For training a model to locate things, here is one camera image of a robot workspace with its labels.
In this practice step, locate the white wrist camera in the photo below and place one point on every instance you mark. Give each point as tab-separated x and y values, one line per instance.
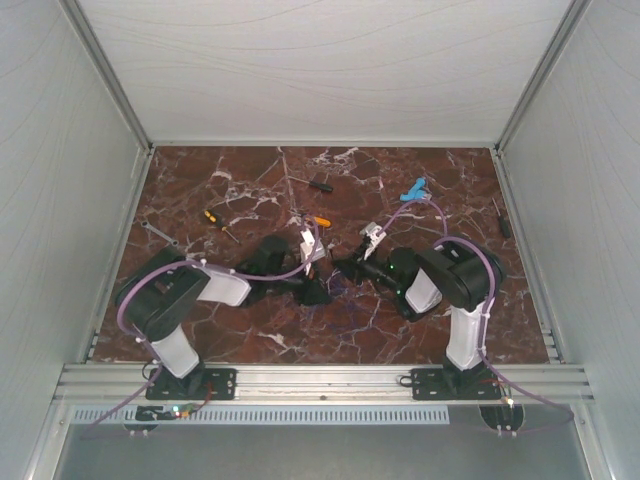
311	247
372	234

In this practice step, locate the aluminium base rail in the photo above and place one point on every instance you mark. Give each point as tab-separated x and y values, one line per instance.
288	384

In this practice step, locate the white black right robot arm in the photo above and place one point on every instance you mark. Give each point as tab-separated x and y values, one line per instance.
455	270

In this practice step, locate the black yellow screwdriver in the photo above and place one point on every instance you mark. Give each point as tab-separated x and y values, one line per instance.
217	221

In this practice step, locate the black left mount plate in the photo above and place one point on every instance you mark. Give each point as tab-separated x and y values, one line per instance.
206	382

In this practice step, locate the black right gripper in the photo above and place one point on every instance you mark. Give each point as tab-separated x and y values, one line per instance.
352	267

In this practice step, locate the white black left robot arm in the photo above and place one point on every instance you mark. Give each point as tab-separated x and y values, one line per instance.
156	300

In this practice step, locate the yellow handled screwdriver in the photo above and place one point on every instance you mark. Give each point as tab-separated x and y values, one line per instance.
320	221

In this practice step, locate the blue plastic connector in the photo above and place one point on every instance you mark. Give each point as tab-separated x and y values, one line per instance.
417	191

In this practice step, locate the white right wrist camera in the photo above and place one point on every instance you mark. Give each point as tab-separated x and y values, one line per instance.
372	234

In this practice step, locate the silver wrench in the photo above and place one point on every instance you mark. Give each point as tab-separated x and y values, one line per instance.
159	233

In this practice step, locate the grey slotted cable duct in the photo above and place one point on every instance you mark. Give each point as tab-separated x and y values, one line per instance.
313	415

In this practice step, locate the small black screwdriver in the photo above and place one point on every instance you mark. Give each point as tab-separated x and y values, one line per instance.
502	221

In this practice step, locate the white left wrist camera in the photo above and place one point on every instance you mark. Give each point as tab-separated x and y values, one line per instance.
311	247

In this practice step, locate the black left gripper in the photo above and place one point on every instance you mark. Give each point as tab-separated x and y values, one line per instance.
309	289

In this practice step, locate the black right mount plate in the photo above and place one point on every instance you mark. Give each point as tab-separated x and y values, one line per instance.
431	384

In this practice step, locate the black mount plate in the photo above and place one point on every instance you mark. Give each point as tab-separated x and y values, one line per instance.
431	384
206	382

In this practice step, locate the black handled screwdriver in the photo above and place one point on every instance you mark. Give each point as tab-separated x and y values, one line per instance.
314	184

